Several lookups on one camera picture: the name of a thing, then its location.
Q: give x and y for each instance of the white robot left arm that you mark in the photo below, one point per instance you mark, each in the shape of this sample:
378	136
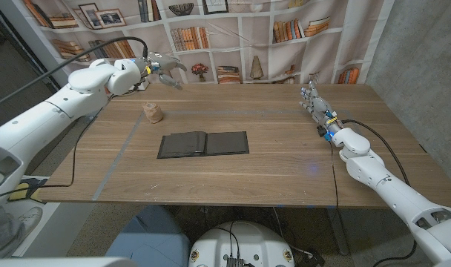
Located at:
43	118

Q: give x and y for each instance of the black power adapter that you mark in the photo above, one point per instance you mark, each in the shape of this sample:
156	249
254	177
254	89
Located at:
309	259

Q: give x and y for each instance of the black open notebook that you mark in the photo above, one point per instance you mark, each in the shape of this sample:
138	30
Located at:
210	144

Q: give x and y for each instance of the printed bookshelf backdrop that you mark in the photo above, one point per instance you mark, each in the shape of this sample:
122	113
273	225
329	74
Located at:
247	44

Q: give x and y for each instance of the yellow and black floor item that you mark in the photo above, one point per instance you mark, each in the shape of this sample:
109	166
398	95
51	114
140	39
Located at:
32	185

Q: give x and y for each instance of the grey table leg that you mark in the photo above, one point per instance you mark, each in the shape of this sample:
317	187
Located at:
338	233

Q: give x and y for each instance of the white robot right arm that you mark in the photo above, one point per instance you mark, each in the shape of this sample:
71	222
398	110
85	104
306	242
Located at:
396	193

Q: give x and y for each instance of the white power strip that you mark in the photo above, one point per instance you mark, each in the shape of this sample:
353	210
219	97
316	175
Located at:
142	86

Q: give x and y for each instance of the white floor sheet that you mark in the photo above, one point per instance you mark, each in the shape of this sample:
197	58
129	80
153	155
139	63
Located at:
49	215

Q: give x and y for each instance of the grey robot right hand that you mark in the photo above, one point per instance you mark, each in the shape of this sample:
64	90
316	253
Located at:
320	109

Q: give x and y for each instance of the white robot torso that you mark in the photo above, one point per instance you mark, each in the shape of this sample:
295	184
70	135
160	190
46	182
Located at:
244	244

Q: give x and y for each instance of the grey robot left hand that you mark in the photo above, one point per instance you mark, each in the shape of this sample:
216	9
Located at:
162	63

